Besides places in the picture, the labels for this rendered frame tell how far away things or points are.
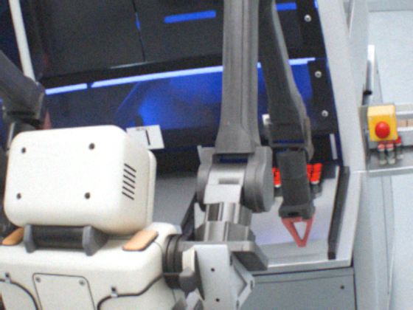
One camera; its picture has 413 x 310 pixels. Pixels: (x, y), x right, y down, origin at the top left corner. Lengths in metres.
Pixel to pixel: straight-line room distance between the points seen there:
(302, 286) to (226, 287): 1.09
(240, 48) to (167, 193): 0.91
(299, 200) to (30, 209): 0.66
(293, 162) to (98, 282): 0.63
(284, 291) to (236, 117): 1.07
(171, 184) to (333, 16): 0.62
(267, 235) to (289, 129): 0.31
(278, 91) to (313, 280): 0.79
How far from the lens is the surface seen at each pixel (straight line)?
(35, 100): 1.60
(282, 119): 1.72
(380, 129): 2.07
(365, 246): 2.27
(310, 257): 1.84
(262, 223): 2.00
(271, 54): 1.60
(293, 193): 1.77
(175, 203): 2.17
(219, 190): 1.32
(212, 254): 1.25
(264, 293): 2.38
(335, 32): 2.03
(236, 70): 1.38
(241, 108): 1.36
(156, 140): 2.21
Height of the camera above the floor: 1.83
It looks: 23 degrees down
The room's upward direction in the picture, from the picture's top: 12 degrees counter-clockwise
